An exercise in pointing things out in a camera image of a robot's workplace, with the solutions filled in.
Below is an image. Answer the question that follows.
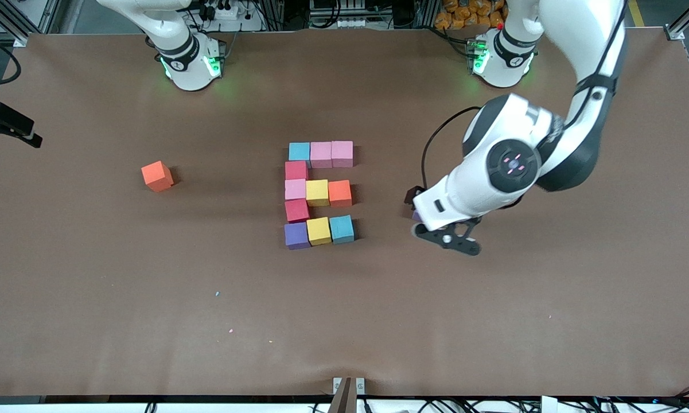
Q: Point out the orange foam cube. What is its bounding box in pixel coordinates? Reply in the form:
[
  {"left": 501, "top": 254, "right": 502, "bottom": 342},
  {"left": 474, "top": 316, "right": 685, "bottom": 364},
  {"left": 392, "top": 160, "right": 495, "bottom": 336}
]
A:
[
  {"left": 328, "top": 180, "right": 353, "bottom": 208},
  {"left": 141, "top": 161, "right": 174, "bottom": 192}
]

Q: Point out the yellow foam cube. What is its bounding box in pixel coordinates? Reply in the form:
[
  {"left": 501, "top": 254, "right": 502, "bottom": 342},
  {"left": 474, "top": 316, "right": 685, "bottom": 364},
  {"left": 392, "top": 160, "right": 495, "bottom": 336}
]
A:
[
  {"left": 306, "top": 180, "right": 330, "bottom": 208},
  {"left": 306, "top": 217, "right": 332, "bottom": 247}
]

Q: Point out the brown table cover sheet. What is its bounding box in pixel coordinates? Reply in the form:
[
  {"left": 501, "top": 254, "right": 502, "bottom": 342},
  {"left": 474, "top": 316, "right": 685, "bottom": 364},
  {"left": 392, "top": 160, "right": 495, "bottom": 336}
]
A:
[{"left": 0, "top": 28, "right": 689, "bottom": 398}]

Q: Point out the bag of orange lumps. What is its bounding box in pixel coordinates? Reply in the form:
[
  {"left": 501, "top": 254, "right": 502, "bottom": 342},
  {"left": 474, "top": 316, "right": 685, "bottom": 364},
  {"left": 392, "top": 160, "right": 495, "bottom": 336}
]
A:
[{"left": 434, "top": 0, "right": 505, "bottom": 30}]

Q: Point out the white power strip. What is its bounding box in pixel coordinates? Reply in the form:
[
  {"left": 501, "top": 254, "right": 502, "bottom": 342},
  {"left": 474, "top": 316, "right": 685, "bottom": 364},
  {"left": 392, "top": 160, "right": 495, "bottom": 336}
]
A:
[{"left": 198, "top": 0, "right": 264, "bottom": 32}]

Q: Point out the silver aluminium frame strut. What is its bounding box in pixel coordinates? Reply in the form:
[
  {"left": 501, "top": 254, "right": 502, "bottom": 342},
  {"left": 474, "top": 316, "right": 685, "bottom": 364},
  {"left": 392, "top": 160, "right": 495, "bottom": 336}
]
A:
[
  {"left": 0, "top": 0, "right": 30, "bottom": 48},
  {"left": 665, "top": 0, "right": 689, "bottom": 41}
]

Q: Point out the camera mount post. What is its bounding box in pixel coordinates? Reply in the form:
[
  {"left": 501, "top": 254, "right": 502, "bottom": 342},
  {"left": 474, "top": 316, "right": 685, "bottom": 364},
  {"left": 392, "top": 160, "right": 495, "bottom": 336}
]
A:
[{"left": 328, "top": 377, "right": 366, "bottom": 413}]

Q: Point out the white table frame rail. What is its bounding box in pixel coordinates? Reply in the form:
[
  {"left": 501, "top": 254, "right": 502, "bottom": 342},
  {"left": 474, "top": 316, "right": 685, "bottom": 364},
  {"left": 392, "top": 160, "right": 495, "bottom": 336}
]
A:
[{"left": 0, "top": 396, "right": 689, "bottom": 413}]

